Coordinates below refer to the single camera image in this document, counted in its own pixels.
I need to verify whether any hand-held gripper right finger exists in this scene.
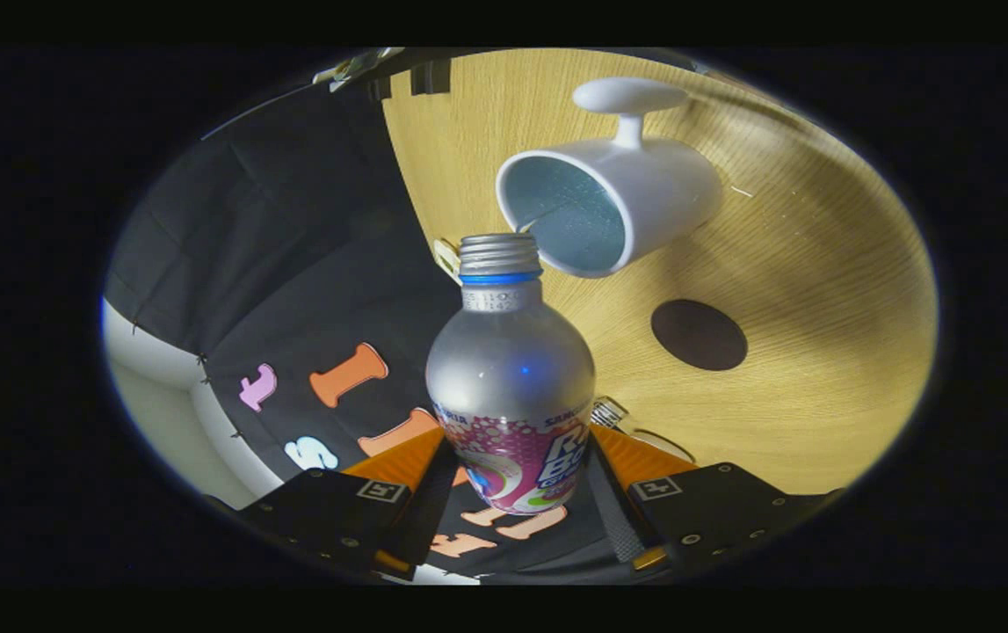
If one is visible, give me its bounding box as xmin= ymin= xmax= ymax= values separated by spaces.
xmin=584 ymin=425 xmax=847 ymax=577

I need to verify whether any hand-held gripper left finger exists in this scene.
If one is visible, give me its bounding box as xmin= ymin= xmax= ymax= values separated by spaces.
xmin=231 ymin=426 xmax=462 ymax=581

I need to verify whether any silver juice bottle pink label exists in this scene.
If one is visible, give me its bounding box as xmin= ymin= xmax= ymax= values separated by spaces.
xmin=425 ymin=233 xmax=597 ymax=516

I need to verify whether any dark brown round coaster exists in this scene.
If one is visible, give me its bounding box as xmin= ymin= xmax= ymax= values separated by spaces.
xmin=650 ymin=299 xmax=749 ymax=372

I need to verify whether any white cup blue inside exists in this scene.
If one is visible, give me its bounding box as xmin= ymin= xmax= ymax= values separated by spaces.
xmin=495 ymin=76 xmax=724 ymax=280

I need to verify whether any small white tray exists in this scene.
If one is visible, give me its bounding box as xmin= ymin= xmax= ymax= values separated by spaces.
xmin=433 ymin=237 xmax=462 ymax=284

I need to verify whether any black backdrop cloth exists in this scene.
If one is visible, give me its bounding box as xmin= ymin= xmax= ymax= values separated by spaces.
xmin=104 ymin=62 xmax=671 ymax=586

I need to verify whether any wooden table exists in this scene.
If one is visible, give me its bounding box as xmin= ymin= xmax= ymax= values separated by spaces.
xmin=381 ymin=48 xmax=939 ymax=495

